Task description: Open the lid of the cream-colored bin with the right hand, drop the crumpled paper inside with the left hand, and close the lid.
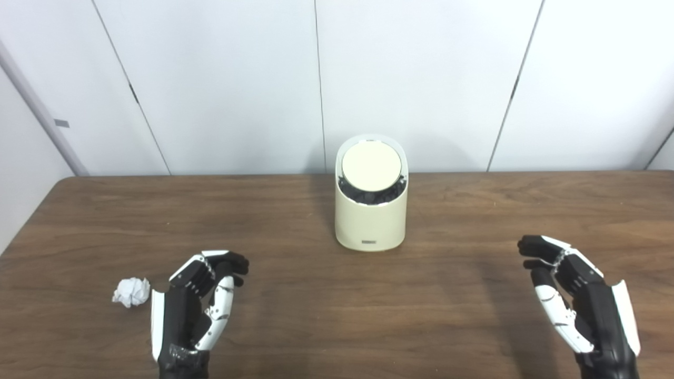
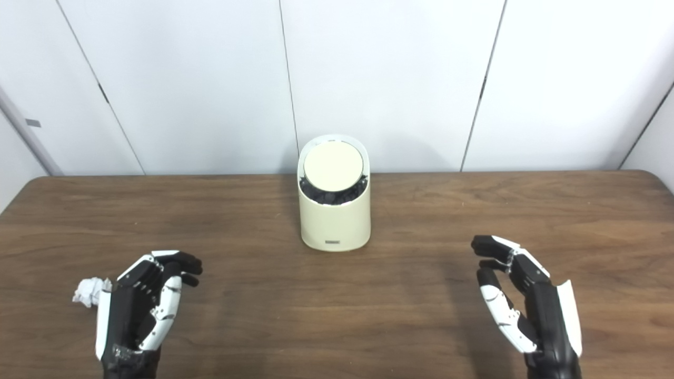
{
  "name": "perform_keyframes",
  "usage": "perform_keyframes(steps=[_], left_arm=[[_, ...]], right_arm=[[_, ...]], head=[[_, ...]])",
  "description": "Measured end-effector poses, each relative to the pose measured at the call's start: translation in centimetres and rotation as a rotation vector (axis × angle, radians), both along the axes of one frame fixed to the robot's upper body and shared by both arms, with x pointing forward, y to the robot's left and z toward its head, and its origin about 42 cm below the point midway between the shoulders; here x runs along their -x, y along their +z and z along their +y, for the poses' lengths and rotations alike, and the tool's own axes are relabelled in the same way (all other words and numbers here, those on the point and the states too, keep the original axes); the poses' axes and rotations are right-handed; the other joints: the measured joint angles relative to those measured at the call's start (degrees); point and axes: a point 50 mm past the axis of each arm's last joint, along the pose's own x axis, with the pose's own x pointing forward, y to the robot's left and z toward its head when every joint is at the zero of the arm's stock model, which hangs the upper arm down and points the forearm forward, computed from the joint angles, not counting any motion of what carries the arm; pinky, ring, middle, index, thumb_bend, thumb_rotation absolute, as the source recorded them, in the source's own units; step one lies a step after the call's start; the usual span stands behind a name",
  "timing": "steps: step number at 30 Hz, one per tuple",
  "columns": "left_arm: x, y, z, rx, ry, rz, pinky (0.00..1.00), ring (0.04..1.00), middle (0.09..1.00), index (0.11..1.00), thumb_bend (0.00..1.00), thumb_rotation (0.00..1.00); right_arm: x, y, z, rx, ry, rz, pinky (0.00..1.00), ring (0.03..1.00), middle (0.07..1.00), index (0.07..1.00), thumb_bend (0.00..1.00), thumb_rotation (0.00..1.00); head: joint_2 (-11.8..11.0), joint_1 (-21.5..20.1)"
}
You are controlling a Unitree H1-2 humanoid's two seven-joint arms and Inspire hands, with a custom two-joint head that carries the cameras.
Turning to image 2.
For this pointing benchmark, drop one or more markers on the black wall panel clip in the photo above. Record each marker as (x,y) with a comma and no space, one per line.
(103,93)

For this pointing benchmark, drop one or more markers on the black bin liner bag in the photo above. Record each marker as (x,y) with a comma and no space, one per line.
(329,198)

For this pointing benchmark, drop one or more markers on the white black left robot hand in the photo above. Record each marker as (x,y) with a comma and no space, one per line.
(124,316)

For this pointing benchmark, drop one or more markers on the small gray post label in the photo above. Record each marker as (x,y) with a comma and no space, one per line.
(32,122)

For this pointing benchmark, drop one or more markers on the white paper ball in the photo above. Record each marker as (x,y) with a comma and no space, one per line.
(90,292)

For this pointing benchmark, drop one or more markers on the cream round bin lid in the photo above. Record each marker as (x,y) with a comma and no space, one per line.
(333,166)

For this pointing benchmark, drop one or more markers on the cream-colored bin body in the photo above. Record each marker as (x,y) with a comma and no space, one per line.
(334,223)

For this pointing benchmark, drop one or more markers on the gray corner post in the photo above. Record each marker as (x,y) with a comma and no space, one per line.
(29,129)

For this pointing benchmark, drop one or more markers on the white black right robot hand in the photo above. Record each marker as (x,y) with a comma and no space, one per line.
(547,321)

